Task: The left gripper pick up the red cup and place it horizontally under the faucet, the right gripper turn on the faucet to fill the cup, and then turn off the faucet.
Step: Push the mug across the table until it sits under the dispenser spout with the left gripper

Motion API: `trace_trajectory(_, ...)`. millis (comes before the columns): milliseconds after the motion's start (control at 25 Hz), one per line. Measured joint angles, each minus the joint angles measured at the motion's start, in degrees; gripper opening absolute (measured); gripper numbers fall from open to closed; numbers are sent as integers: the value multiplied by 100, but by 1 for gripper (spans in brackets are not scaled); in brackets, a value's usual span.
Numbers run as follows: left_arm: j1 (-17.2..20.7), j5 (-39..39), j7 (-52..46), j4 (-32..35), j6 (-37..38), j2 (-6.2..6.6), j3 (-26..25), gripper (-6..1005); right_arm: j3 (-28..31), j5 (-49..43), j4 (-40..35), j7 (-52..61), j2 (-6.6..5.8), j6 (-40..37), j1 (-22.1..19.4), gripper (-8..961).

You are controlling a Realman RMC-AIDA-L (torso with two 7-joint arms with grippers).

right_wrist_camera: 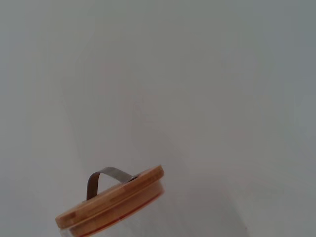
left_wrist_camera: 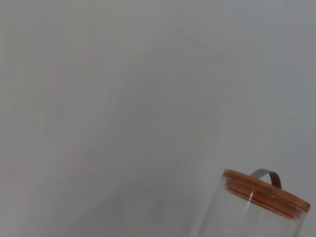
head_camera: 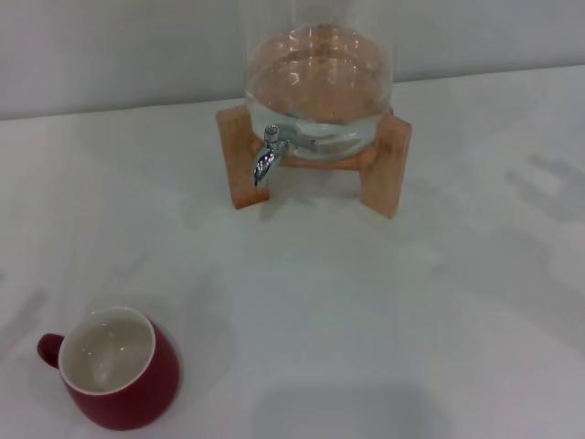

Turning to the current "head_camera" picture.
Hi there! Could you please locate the glass water dispenser jar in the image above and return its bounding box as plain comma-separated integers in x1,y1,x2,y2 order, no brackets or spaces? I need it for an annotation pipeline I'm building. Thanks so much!
241,0,395,162

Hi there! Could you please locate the wooden dispenser stand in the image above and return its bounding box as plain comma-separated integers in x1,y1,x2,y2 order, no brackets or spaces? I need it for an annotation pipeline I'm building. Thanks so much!
215,105,412,220

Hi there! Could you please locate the red ceramic cup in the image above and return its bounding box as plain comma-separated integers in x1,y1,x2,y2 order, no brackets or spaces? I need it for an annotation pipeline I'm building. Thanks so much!
36,305,181,418

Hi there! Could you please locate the silver metal faucet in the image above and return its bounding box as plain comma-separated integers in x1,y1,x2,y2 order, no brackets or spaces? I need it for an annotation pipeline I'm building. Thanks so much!
252,124,292,187

